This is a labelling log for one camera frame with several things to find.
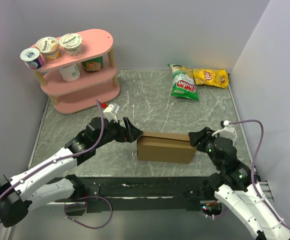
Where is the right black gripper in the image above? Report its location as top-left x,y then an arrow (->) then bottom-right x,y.
187,126 -> 222,170

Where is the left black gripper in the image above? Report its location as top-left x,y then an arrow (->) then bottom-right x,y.
94,116 -> 143,148

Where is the brown cardboard box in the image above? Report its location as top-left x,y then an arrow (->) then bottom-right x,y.
137,132 -> 196,164

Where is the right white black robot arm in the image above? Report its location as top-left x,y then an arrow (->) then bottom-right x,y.
188,127 -> 290,240

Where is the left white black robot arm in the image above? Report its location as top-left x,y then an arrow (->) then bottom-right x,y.
0,117 -> 144,228

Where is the green Chuba chips bag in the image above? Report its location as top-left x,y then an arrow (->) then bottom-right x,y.
168,64 -> 199,101

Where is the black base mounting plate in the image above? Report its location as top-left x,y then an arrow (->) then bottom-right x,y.
62,176 -> 226,216

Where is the yellow Lays chips bag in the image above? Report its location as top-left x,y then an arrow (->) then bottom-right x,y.
193,69 -> 229,89

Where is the pink three-tier shelf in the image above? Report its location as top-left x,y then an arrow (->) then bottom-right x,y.
33,29 -> 120,114

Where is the green snack cup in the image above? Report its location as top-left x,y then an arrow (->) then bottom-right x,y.
81,56 -> 103,72

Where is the white plastic cup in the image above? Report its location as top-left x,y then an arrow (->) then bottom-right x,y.
58,63 -> 80,82

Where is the white Chobani yogurt cup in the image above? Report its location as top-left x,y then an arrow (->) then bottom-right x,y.
59,33 -> 82,56

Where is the orange Chobani yogurt cup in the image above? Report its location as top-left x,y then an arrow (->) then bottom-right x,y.
35,36 -> 60,60

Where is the blue white yogurt cup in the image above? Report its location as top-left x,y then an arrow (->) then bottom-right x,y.
20,47 -> 43,70

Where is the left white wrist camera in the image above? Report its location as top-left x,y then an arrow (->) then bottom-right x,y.
101,102 -> 120,122

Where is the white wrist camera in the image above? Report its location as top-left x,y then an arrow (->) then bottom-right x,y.
101,102 -> 120,122
212,120 -> 237,141

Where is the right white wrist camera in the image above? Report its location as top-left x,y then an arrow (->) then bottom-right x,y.
212,120 -> 237,141

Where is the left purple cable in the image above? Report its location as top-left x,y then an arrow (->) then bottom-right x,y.
0,99 -> 113,230

